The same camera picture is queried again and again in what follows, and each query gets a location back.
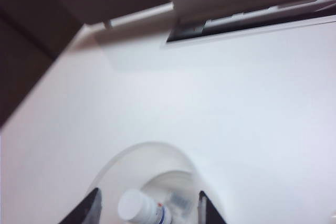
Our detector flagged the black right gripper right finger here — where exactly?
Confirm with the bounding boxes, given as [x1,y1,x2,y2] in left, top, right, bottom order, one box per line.
[198,190,226,224]

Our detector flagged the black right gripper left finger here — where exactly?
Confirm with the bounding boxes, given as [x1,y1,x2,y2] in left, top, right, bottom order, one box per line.
[58,187,102,224]

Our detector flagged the small white medicine bottle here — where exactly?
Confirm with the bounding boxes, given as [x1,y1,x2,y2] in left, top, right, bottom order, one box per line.
[117,189,173,224]

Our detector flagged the round clear plastic box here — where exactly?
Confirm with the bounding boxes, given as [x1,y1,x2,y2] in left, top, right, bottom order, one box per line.
[88,141,229,224]

